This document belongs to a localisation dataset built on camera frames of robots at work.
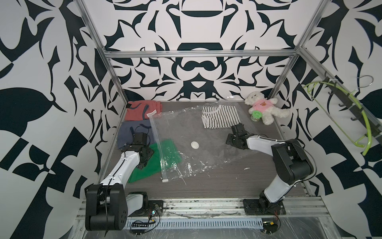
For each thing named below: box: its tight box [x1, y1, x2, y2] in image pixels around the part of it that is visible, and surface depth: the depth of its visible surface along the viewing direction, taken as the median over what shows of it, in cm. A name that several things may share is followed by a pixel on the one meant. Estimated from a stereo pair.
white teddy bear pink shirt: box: [244, 91, 290, 126], surface depth 110 cm
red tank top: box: [124, 100, 163, 121], surface depth 114 cm
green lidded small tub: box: [250, 110, 263, 122], surface depth 110 cm
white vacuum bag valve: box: [191, 140, 200, 150], surface depth 96 cm
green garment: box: [127, 138, 184, 184], surface depth 87 cm
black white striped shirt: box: [201, 104, 241, 129], surface depth 113 cm
